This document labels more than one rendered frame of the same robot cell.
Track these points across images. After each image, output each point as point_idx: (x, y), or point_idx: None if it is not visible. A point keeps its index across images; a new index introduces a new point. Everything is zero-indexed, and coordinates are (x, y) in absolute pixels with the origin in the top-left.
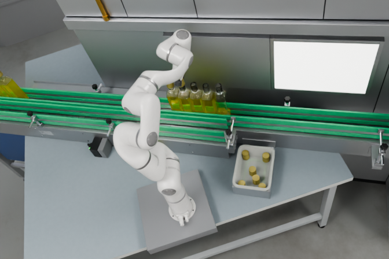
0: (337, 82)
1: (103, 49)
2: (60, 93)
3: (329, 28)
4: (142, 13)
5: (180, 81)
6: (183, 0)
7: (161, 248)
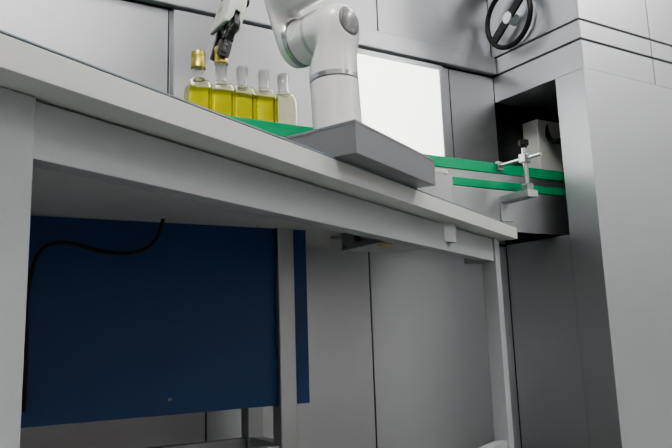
0: (412, 138)
1: (22, 35)
2: None
3: (389, 39)
4: None
5: (233, 37)
6: None
7: (373, 141)
